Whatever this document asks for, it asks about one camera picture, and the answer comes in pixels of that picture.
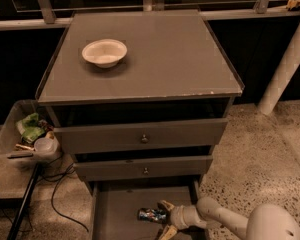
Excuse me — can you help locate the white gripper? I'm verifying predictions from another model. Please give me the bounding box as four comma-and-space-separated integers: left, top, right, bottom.
158, 200, 207, 240

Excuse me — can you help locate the blue silver redbull can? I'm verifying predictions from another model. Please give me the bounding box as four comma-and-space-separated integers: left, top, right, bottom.
137, 208, 167, 224

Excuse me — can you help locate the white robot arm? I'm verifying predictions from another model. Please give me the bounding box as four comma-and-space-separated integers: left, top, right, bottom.
159, 197, 300, 240

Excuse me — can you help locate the grey open bottom drawer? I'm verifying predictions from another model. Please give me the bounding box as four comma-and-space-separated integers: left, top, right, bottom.
88, 176, 199, 240

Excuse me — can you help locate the grey middle drawer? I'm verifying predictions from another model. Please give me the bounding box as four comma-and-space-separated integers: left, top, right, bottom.
74, 155, 213, 181

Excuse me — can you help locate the grey top drawer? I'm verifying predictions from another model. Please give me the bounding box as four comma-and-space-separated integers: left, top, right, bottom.
54, 118, 227, 154

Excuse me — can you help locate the grey drawer cabinet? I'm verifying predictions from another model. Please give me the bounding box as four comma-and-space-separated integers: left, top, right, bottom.
35, 9, 245, 240

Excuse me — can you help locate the gold can in bin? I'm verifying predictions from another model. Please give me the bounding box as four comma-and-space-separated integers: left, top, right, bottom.
14, 144, 35, 151

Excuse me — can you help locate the clear plastic cup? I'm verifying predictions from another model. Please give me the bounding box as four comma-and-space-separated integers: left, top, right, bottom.
34, 138, 57, 153

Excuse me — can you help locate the black floor bar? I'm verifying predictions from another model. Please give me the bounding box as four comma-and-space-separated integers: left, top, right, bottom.
7, 164, 42, 240

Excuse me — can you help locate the clear plastic bin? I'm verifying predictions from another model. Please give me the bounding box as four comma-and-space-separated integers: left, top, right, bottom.
0, 100, 62, 168

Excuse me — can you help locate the green snack bag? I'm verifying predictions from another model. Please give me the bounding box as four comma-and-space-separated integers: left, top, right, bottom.
15, 113, 45, 144

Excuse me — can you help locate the white bowl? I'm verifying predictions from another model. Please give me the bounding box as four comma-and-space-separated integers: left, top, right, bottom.
81, 39, 127, 68

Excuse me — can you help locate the white pillar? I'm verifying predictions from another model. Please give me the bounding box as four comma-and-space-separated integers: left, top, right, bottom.
258, 23, 300, 115

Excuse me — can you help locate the yellow object on ledge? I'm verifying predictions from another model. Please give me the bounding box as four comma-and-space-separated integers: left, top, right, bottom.
286, 0, 300, 11

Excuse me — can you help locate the black cable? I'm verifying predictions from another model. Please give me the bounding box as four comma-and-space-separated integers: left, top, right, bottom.
36, 153, 90, 233

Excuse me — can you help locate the metal railing frame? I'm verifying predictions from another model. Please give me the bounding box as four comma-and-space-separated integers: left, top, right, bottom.
0, 0, 300, 32

